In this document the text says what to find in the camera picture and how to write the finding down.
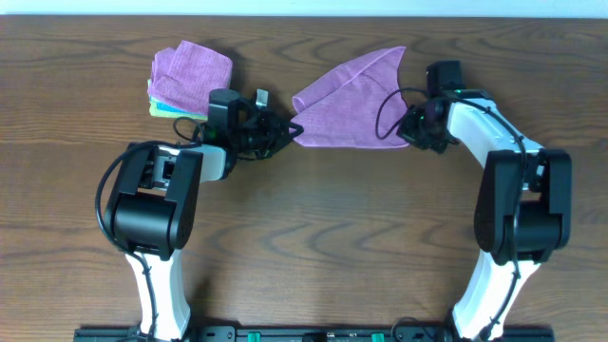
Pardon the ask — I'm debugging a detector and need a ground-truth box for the purple cloth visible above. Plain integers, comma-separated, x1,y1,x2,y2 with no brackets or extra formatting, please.
292,46,408,149
147,41,233,116

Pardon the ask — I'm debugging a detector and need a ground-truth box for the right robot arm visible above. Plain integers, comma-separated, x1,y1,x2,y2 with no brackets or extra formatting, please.
391,90,572,341

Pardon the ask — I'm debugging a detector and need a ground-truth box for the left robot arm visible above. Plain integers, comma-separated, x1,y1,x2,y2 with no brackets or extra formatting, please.
95,111,304,341

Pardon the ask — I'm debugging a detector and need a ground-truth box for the folded purple cloth on stack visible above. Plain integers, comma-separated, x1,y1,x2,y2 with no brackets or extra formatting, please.
147,41,233,116

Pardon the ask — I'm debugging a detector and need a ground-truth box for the folded blue cloth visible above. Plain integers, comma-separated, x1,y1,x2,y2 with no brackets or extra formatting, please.
148,97,207,121

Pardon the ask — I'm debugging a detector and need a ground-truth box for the folded light green cloth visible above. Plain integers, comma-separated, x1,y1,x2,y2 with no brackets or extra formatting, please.
147,77,209,121

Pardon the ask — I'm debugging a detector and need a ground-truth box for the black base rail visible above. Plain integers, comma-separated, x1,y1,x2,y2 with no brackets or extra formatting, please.
72,325,556,342

